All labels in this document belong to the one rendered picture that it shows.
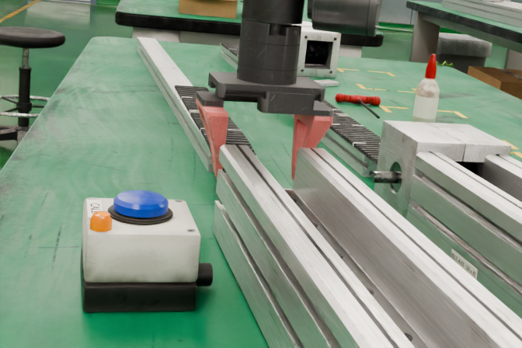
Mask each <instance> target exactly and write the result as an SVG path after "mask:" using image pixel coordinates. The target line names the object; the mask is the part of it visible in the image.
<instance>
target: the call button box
mask: <svg viewBox="0 0 522 348"><path fill-rule="evenodd" d="M113 199H114V198H95V197H90V198H87V199H85V201H84V203H83V217H82V248H81V266H80V267H81V282H82V308H83V310H84V311H86V312H100V311H192V310H194V308H195V307H196V299H197V287H209V286H210V285H212V281H213V268H212V265H211V264H210V263H199V260H200V243H201V236H200V233H199V231H198V229H197V226H196V224H195V222H194V219H193V217H192V215H191V213H190V210H189V208H188V206H187V204H186V201H184V200H179V199H178V200H168V202H169V207H168V212H167V213H166V214H163V215H161V216H158V217H130V216H126V215H123V214H119V213H117V212H116V211H115V210H114V209H113ZM96 211H105V212H108V213H110V217H111V218H112V229H111V230H110V231H93V230H91V229H90V218H91V217H92V215H93V213H94V212H96Z"/></svg>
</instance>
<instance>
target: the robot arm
mask: <svg viewBox="0 0 522 348"><path fill-rule="evenodd" d="M381 1H382V0H308V6H307V15H308V19H311V24H312V29H314V30H321V31H329V32H336V33H348V34H356V35H363V36H369V37H375V36H376V33H377V30H378V22H379V17H380V11H381V7H382V5H381ZM304 5H305V0H243V6H242V23H241V33H240V41H239V51H238V68H237V73H235V72H222V71H209V77H208V85H209V86H210V87H211V88H213V89H215V88H216V89H215V92H206V91H198V92H197V99H196V104H197V108H198V110H199V113H200V117H201V120H202V122H203V125H204V129H205V131H206V133H207V137H208V140H209V143H210V147H211V157H212V162H213V167H214V176H215V177H216V178H217V177H218V169H223V166H222V165H221V163H220V162H219V161H218V160H219V151H220V147H221V146H222V145H223V144H225V142H226V134H227V126H228V112H227V111H226V110H225V109H224V101H232V102H249V103H257V109H258V110H259V111H260V112H262V113H281V114H294V133H293V147H292V162H291V177H292V179H293V181H294V175H295V168H296V161H297V154H298V149H300V148H316V147H317V145H318V143H319V142H320V141H321V139H322V138H323V137H324V135H325V133H326V132H327V130H328V129H329V128H330V126H331V125H332V121H333V114H334V110H333V109H332V108H330V107H329V106H327V105H326V104H324V99H325V87H323V86H322V85H320V84H318V83H317V82H315V81H314V80H312V79H310V78H309V77H303V76H297V72H298V58H299V50H300V42H301V26H299V25H292V24H302V20H303V13H304ZM315 100H318V101H315Z"/></svg>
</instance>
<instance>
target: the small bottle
mask: <svg viewBox="0 0 522 348"><path fill-rule="evenodd" d="M436 73H437V64H436V55H435V54H431V57H430V60H429V62H428V65H427V66H426V73H425V79H423V80H422V81H421V82H420V84H419V85H418V86H417V88H416V97H415V102H414V108H413V113H412V122H426V123H435V119H436V115H437V106H438V101H439V95H440V89H439V86H438V84H437V82H436V81H435V80H434V79H435V78H436Z"/></svg>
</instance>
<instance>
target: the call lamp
mask: <svg viewBox="0 0 522 348"><path fill-rule="evenodd" d="M90 229H91V230H93V231H110V230H111V229H112V218H111V217H110V213H108V212H105V211H96V212H94V213H93V215H92V217H91V218H90Z"/></svg>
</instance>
